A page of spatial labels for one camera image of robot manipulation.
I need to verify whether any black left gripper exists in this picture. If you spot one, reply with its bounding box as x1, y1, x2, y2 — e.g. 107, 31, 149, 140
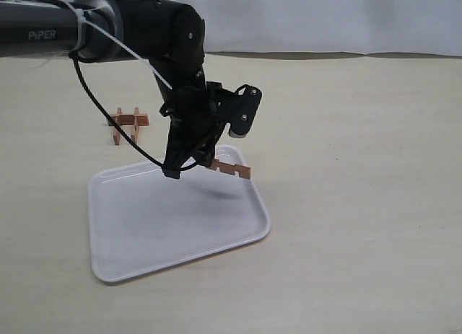
159, 82, 226, 179

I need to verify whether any wooden notched bar front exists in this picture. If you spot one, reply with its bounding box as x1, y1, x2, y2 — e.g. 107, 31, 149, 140
209, 159, 251, 180

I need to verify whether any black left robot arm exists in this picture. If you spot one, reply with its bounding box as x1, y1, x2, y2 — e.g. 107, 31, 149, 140
1, 0, 227, 179

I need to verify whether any white plastic tray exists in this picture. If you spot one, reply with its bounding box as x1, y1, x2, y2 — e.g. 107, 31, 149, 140
87, 162, 271, 284

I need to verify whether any white backdrop cloth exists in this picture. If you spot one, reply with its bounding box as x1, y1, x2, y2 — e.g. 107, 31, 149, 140
171, 0, 461, 57

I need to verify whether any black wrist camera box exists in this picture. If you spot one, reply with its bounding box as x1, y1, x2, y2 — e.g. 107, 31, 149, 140
215, 84, 262, 139

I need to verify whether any black cable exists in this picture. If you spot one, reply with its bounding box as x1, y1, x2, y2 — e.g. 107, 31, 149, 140
70, 52, 198, 171

